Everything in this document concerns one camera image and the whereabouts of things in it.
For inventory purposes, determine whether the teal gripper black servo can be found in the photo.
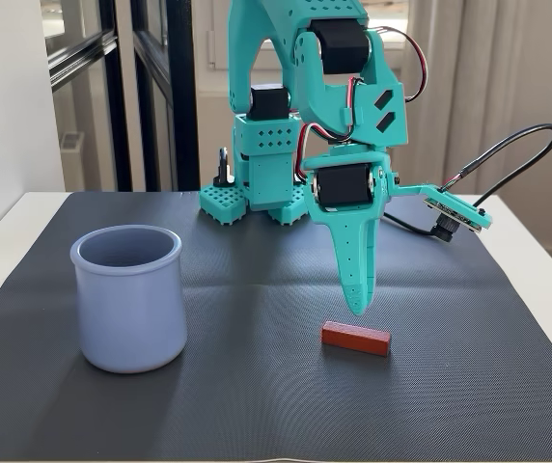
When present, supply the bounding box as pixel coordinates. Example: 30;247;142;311
302;144;401;317

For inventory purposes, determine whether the red wooden block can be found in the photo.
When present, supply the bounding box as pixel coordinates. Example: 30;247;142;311
320;320;392;358

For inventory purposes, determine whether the lavender ceramic pot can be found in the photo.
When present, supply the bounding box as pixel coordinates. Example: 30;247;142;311
69;225;189;375

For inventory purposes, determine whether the dark grey ribbed mat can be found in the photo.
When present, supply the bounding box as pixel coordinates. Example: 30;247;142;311
0;191;552;462

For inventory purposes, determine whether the black table clamp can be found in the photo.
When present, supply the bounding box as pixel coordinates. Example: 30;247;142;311
212;147;236;188

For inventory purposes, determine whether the beige curtain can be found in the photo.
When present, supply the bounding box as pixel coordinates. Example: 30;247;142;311
391;0;552;261

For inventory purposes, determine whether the black framed glass door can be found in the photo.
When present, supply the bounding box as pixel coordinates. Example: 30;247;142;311
43;0;201;193

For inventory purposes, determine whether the wrist camera module teal mount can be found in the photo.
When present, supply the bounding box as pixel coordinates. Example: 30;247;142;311
396;182;493;244

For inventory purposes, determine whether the red black white servo wire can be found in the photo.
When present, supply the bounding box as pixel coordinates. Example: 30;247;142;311
367;26;429;103
294;76;367;184

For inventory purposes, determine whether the black camera cable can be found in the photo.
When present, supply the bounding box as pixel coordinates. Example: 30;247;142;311
381;123;552;237

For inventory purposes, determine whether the white wall vent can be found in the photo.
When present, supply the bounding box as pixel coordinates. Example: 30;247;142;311
60;130;86;152

